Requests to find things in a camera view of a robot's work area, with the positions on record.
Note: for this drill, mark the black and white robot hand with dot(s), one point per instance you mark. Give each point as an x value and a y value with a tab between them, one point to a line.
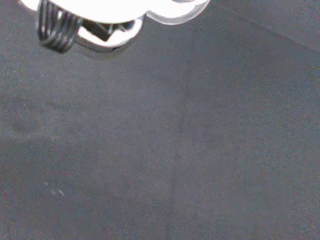
100	7

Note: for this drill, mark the black cloth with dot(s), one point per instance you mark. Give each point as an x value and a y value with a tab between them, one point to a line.
160	137

